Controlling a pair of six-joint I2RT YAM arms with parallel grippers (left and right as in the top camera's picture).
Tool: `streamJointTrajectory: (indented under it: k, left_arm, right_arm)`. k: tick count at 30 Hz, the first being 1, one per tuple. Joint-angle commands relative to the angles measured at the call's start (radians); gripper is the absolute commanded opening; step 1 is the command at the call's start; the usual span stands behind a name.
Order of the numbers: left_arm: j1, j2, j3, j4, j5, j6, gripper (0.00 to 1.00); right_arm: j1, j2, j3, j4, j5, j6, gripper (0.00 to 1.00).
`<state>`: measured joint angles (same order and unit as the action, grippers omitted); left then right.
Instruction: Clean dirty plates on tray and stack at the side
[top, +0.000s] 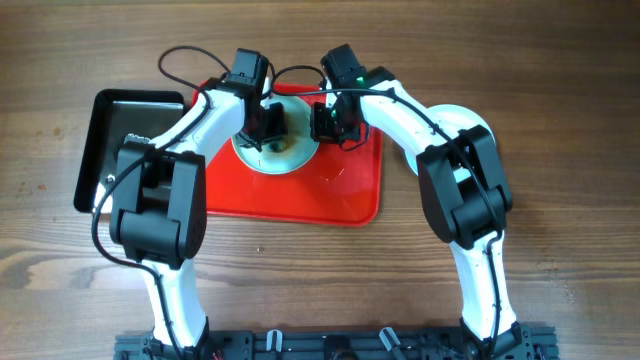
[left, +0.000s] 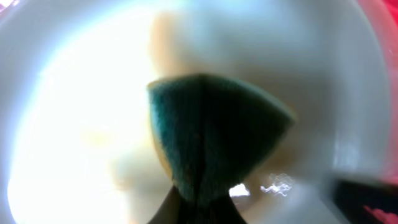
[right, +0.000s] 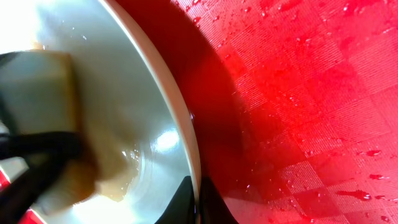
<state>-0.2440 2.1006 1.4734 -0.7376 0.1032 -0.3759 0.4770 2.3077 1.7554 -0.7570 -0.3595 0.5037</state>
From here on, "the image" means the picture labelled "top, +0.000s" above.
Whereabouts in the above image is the green scrubbing sponge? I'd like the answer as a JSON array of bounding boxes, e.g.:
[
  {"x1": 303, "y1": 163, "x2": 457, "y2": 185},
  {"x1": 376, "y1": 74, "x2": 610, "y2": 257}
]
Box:
[{"x1": 263, "y1": 139, "x2": 289, "y2": 153}]

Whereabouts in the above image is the light blue plate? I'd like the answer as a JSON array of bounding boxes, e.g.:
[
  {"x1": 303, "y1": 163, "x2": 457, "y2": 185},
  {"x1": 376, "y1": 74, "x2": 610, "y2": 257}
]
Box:
[
  {"x1": 405, "y1": 104, "x2": 495, "y2": 182},
  {"x1": 232, "y1": 96, "x2": 319, "y2": 175}
]

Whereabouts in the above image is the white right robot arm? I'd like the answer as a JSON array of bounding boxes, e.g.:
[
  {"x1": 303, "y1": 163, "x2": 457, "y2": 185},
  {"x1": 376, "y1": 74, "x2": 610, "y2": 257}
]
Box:
[{"x1": 312, "y1": 44, "x2": 517, "y2": 359}]

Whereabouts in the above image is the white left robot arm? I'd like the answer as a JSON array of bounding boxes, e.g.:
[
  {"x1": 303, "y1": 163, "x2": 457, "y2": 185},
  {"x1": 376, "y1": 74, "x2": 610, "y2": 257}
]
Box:
[{"x1": 103, "y1": 49, "x2": 275, "y2": 359}]

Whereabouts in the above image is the red plastic tray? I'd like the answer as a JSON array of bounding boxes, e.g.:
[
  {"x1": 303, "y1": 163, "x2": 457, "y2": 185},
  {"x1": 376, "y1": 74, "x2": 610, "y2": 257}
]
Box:
[{"x1": 192, "y1": 81, "x2": 385, "y2": 228}]

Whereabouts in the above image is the black water basin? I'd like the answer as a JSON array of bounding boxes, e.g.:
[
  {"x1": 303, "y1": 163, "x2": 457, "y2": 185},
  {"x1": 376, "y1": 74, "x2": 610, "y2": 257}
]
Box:
[{"x1": 73, "y1": 89, "x2": 186, "y2": 213}]

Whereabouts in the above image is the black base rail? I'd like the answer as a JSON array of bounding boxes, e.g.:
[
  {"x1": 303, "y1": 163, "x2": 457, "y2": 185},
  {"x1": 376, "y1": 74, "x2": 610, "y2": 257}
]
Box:
[{"x1": 113, "y1": 325, "x2": 560, "y2": 360}]

